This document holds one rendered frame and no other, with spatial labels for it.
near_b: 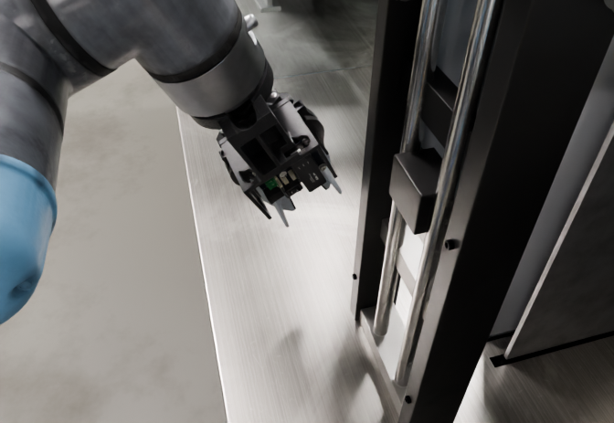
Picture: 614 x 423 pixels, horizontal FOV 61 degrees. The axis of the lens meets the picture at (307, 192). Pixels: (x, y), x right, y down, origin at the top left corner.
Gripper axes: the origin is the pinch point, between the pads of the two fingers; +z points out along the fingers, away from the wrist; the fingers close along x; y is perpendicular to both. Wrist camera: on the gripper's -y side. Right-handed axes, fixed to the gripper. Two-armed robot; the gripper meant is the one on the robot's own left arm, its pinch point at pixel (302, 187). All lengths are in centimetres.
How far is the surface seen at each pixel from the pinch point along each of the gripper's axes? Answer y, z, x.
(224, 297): 1.6, 8.2, -15.3
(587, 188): 18.6, -6.1, 19.0
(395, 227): 12.2, -4.7, 5.3
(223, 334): 6.5, 6.8, -16.5
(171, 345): -42, 93, -64
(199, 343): -40, 96, -57
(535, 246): 17.2, 3.9, 15.8
